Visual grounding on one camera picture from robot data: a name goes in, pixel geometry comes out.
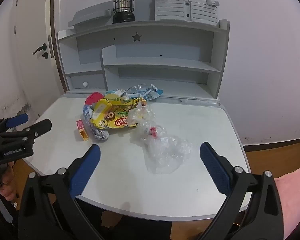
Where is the grey desk hutch shelf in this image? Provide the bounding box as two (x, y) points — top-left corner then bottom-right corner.
(57, 20), (230, 100)

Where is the black camping lantern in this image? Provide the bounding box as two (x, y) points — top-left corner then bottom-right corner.
(110, 0), (138, 24)

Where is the white door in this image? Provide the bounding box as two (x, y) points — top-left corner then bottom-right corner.
(0, 0), (65, 123)

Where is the black door handle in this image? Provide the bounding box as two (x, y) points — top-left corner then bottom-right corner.
(32, 43), (47, 55)

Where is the white desk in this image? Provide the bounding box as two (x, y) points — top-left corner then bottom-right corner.
(22, 91), (252, 222)

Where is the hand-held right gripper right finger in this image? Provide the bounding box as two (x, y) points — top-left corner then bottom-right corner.
(199, 142), (284, 240)

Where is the large yellow snack bag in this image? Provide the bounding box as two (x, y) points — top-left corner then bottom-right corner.
(90, 97), (147, 129)

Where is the grey slatted plastic panel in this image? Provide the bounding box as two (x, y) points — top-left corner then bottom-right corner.
(154, 0), (192, 22)
(187, 0), (220, 27)

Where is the small clear plastic wrapper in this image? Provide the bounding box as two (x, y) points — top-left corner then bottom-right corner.
(128, 104), (157, 128)

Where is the person's bare leg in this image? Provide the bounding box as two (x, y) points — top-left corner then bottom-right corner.
(275, 162), (300, 240)

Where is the large clear plastic bag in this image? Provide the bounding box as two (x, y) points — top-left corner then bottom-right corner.
(136, 120), (194, 175)

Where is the red round lid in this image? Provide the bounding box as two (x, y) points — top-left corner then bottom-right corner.
(85, 92), (103, 105)

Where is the blue white plastic wrapper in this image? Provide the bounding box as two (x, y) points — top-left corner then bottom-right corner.
(126, 84), (163, 101)

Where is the crumpled white paper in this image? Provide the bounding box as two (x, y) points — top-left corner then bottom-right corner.
(107, 87), (127, 98)

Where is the small yellow white packet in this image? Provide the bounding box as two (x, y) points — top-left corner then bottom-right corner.
(92, 99), (112, 127)

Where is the small orange cardboard box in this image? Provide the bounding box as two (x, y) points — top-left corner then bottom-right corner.
(76, 120), (88, 142)

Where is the person's left hand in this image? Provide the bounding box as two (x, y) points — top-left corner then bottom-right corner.
(0, 161), (17, 202)

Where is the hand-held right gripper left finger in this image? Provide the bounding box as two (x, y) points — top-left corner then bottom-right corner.
(18, 144), (103, 240)

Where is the crumpled blue printed wrapper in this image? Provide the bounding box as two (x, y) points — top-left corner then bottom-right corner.
(82, 105), (110, 143)

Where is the grey curved board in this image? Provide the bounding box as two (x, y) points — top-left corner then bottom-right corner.
(68, 0), (113, 28)

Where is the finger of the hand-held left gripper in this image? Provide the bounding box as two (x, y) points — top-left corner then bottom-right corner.
(0, 119), (52, 143)
(0, 113), (29, 137)

